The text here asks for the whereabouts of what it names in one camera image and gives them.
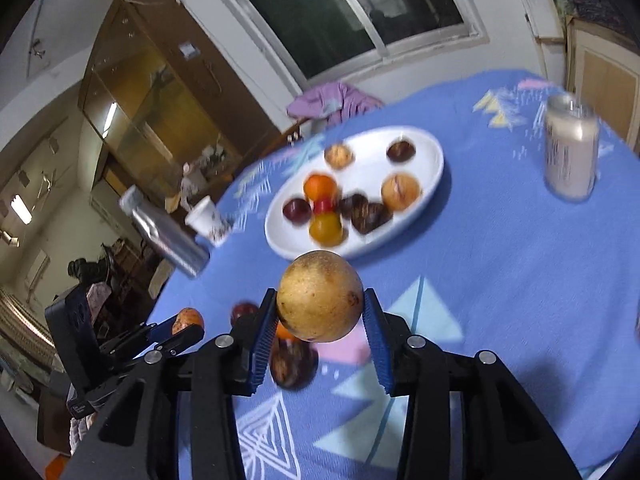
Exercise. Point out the purple jacket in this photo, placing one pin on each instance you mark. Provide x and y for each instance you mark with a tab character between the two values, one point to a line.
334	102

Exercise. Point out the white beverage can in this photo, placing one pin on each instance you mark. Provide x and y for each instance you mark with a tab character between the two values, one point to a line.
571	145

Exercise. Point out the silver metal bottle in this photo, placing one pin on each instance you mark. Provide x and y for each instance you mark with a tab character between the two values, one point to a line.
164	234

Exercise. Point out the orange yellow tomato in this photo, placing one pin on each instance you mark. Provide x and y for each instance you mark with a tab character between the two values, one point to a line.
284	334

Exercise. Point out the striped pepino melon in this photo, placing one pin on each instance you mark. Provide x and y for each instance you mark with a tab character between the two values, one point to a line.
187	317

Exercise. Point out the white paper cup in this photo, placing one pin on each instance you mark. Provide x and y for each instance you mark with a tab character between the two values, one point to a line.
205	219

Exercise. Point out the orange mandarin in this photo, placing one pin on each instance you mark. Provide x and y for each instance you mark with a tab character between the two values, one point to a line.
319	187

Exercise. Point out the small speckled yellow fruit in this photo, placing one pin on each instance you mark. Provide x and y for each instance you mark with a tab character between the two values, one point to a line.
338	156

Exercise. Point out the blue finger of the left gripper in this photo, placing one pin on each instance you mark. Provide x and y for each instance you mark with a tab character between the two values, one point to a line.
155	338

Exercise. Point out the blue patterned tablecloth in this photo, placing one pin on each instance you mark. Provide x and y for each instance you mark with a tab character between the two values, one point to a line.
495	261

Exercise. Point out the sliding window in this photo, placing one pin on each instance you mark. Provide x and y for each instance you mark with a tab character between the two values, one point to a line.
309	42

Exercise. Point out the yellow round pear fruit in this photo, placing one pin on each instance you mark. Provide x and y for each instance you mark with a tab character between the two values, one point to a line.
320	297

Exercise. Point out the white oval plate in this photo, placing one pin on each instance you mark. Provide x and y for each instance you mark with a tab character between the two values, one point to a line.
366	174

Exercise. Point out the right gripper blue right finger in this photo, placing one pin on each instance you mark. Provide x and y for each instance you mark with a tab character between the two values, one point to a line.
387	335

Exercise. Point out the dark brown passion fruit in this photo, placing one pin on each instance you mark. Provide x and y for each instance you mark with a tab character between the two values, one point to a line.
293	363

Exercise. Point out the large dark red plum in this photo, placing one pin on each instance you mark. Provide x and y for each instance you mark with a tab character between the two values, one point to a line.
242	309

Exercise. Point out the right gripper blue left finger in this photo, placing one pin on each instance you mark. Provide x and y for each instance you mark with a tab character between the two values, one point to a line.
253	337

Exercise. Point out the wooden glass cabinet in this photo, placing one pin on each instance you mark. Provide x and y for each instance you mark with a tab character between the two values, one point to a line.
158	92

